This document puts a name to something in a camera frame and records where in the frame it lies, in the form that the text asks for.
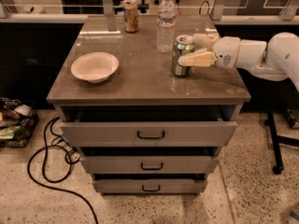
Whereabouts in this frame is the orange soda can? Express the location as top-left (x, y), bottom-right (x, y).
top-left (123, 0), bottom-right (138, 33)

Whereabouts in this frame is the green soda can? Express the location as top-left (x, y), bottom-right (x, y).
top-left (172, 35), bottom-right (194, 77)

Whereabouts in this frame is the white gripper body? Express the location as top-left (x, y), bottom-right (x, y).
top-left (212, 36), bottom-right (241, 68)

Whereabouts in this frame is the tray of snack packages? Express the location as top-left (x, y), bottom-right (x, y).
top-left (0, 97), bottom-right (39, 147)

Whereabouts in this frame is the black stand with wheel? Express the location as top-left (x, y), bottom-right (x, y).
top-left (264, 112), bottom-right (299, 175)

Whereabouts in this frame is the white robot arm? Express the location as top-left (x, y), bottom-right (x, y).
top-left (178, 32), bottom-right (299, 91)

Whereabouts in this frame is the grey drawer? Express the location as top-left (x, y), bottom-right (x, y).
top-left (61, 120), bottom-right (236, 147)
top-left (93, 179), bottom-right (207, 195)
top-left (80, 156), bottom-right (219, 174)

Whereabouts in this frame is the grey drawer cabinet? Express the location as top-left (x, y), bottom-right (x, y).
top-left (47, 16), bottom-right (250, 181)

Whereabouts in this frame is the white paper bowl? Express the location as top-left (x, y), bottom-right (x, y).
top-left (71, 52), bottom-right (119, 83)

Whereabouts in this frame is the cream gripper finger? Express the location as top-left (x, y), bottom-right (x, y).
top-left (192, 34), bottom-right (219, 50)
top-left (178, 49), bottom-right (217, 67)

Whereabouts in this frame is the clear plastic water bottle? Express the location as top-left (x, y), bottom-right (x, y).
top-left (156, 0), bottom-right (176, 52)

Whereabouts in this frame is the bottom grey drawer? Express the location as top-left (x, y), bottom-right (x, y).
top-left (93, 179), bottom-right (207, 195)

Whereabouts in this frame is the middle grey drawer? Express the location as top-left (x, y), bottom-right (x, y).
top-left (80, 156), bottom-right (219, 174)

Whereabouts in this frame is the top grey drawer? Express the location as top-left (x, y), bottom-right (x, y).
top-left (61, 120), bottom-right (236, 147)

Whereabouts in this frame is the black floor cable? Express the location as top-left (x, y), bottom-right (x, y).
top-left (26, 116), bottom-right (100, 224)

